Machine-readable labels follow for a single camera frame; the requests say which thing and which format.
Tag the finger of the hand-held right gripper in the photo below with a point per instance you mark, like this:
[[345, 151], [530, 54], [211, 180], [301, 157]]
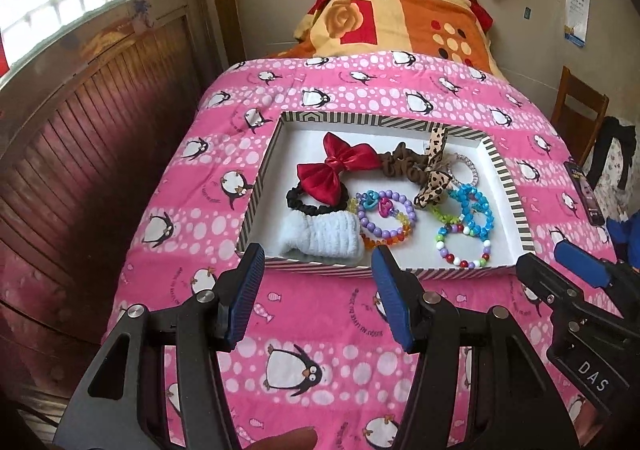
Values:
[[580, 257], [542, 277]]

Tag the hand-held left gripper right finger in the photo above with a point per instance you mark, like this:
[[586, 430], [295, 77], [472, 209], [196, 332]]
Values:
[[392, 295]]

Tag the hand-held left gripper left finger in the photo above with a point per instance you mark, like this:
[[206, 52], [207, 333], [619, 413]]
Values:
[[247, 290]]

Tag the black hair scrunchie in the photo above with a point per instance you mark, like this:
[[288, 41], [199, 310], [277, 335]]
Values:
[[300, 198]]

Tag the leopard print bow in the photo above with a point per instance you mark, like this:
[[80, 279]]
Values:
[[432, 180]]

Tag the brown hair scrunchie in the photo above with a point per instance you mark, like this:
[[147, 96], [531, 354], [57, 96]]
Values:
[[400, 168]]

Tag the striped cardboard box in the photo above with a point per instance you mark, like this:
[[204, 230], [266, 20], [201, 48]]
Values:
[[310, 150]]

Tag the person's left hand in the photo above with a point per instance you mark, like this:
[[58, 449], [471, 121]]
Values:
[[290, 441]]

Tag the blue garment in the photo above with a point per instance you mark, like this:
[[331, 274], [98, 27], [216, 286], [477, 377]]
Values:
[[625, 235]]

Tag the dark smartphone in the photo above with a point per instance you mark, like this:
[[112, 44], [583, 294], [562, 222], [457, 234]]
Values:
[[585, 192]]

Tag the pink penguin blanket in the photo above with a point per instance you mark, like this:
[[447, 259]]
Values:
[[325, 305]]

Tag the white patterned cloth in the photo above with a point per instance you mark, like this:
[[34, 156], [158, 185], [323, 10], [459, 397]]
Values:
[[607, 185]]

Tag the white fluffy headband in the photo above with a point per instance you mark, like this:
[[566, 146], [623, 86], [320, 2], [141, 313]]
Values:
[[320, 235]]

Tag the black garment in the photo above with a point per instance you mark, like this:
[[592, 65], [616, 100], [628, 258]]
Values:
[[612, 140]]

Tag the wooden chair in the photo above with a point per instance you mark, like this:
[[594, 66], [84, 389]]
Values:
[[575, 100]]

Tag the orange floral quilt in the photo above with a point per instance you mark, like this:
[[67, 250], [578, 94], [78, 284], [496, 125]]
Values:
[[415, 10]]

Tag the small blue wall sticker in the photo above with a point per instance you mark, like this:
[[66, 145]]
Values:
[[526, 13]]

